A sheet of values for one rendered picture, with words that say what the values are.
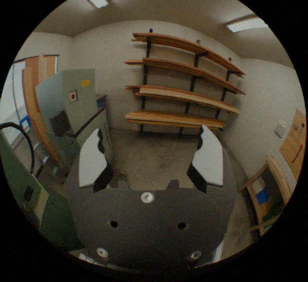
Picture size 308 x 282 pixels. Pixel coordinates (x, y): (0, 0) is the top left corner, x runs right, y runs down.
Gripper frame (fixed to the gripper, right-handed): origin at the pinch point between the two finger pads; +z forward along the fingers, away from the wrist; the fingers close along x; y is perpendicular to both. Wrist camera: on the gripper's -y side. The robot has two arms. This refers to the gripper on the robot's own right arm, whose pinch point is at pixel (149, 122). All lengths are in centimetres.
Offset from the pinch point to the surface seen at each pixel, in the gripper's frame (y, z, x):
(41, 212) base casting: 35, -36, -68
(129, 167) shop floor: 119, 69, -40
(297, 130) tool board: -3, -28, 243
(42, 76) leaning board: -68, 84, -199
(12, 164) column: 5, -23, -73
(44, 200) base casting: 35, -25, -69
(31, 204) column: 30, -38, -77
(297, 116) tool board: -24, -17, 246
